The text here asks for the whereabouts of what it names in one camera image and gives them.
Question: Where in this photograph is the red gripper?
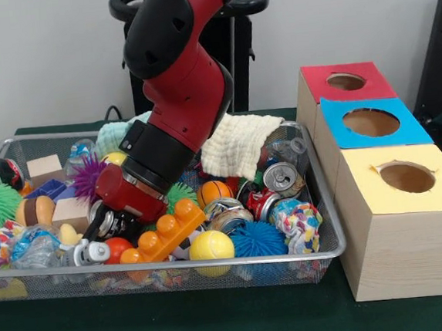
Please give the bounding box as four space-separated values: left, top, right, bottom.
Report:
77 159 170 245

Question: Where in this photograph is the mint green waffle cloth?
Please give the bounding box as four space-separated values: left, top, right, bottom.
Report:
93 111 157 157

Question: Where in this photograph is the cream yellow waffle cloth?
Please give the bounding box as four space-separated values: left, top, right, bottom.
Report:
197 110 290 186

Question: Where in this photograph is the clear mesh bin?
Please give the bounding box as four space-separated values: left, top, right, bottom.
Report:
0 107 351 309

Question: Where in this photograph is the wooden box with three holes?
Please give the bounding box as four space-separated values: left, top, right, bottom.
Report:
292 54 442 307

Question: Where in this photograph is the small red orange ball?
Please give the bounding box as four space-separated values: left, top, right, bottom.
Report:
102 235 136 265

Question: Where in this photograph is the purple spiky monster toy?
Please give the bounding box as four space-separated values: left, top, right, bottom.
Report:
70 152 111 207

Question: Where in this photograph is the orange plastic toy block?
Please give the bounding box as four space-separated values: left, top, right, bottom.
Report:
114 196 211 266

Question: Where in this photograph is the yellow smiley ball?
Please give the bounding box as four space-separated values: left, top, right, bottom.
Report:
103 150 129 169

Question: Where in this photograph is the small green spiky ball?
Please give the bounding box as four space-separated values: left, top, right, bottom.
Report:
164 181 201 214

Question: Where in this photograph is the dark green tablecloth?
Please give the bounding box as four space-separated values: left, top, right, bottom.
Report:
0 90 442 331

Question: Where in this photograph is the small orange basketball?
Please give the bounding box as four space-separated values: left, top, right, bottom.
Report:
195 178 234 208

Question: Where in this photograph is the blue spiky rubber ball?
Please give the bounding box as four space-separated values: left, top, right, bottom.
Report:
229 218 290 260

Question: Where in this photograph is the black chair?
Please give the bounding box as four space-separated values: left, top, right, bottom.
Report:
404 0 442 164

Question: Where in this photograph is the colourful rope knot toy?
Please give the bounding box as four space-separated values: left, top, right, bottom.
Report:
269 195 327 258

